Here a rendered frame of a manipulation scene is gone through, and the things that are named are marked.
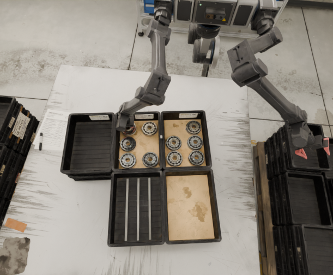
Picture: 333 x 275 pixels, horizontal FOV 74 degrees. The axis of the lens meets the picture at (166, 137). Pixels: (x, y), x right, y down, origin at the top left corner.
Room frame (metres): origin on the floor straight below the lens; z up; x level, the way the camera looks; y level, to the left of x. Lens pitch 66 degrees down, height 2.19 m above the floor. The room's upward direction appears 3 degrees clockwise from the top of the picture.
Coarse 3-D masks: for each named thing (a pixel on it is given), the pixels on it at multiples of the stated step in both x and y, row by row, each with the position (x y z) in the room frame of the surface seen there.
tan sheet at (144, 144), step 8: (128, 128) 0.65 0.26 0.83; (120, 136) 0.59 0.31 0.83; (136, 136) 0.59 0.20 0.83; (144, 136) 0.60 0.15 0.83; (152, 136) 0.60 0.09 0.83; (128, 144) 0.54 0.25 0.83; (136, 144) 0.54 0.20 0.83; (144, 144) 0.54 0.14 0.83; (152, 144) 0.55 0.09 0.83; (120, 152) 0.47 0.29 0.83; (136, 152) 0.48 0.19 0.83; (144, 152) 0.48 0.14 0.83; (128, 160) 0.42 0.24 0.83; (136, 160) 0.42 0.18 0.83; (120, 168) 0.37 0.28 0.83
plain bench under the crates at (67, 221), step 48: (96, 96) 0.98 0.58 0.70; (192, 96) 1.04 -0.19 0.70; (240, 96) 1.07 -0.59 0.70; (240, 144) 0.64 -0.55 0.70; (48, 192) 0.21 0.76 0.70; (96, 192) 0.23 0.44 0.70; (240, 192) 0.29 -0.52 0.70; (0, 240) -0.09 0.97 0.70; (48, 240) -0.07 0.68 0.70; (96, 240) -0.06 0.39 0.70; (240, 240) -0.01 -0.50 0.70
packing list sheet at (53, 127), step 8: (48, 112) 0.81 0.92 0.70; (56, 112) 0.81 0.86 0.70; (64, 112) 0.82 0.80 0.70; (48, 120) 0.74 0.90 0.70; (56, 120) 0.75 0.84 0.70; (64, 120) 0.75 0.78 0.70; (40, 128) 0.67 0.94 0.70; (48, 128) 0.67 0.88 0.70; (56, 128) 0.68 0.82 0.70; (64, 128) 0.68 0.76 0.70; (48, 136) 0.61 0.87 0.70; (56, 136) 0.61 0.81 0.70; (64, 136) 0.62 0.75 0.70; (48, 144) 0.55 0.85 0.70; (56, 144) 0.55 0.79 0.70
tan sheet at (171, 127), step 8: (168, 120) 0.73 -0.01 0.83; (176, 120) 0.74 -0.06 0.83; (184, 120) 0.74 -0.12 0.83; (200, 120) 0.75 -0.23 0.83; (168, 128) 0.67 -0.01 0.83; (176, 128) 0.67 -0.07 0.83; (184, 128) 0.68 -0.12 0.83; (168, 136) 0.61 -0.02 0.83; (184, 136) 0.62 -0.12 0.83; (200, 136) 0.62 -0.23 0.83; (184, 144) 0.56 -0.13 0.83; (168, 152) 0.49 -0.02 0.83; (184, 152) 0.50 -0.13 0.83; (184, 160) 0.44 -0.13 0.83
